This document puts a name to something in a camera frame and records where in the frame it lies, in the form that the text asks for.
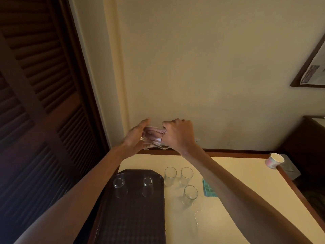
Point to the clear drinking glass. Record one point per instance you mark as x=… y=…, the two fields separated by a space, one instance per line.
x=119 y=185
x=170 y=176
x=155 y=144
x=147 y=184
x=186 y=175
x=190 y=195

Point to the dark wooden furniture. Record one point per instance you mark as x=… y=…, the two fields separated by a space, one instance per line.
x=309 y=144

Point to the wooden framed picture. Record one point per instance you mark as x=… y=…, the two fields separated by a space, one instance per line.
x=313 y=71

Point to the person's left hand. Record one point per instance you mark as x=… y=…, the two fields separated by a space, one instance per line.
x=133 y=141

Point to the person's right forearm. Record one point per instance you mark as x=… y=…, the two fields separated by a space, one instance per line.
x=236 y=198

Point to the person's left forearm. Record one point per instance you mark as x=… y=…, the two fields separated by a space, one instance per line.
x=76 y=195

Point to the grey box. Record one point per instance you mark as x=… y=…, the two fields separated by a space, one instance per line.
x=292 y=170

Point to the person's right fingers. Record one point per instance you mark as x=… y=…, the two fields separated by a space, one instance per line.
x=175 y=123

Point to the pink cleaning cloth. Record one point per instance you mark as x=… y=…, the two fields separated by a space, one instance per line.
x=155 y=133

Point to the person's left thumb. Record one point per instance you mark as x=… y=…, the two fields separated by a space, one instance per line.
x=144 y=123

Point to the dark brown plastic tray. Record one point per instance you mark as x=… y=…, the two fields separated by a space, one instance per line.
x=132 y=215

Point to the white wall outlet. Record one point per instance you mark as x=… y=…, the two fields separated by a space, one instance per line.
x=197 y=141

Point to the dark wooden louvered door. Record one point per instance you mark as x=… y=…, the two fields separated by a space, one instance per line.
x=43 y=99

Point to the teal folded cloth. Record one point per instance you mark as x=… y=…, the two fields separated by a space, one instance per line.
x=209 y=189

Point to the white patterned paper cup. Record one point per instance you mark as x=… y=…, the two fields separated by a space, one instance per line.
x=273 y=161

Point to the person's right hand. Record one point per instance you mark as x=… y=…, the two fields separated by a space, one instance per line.
x=180 y=135

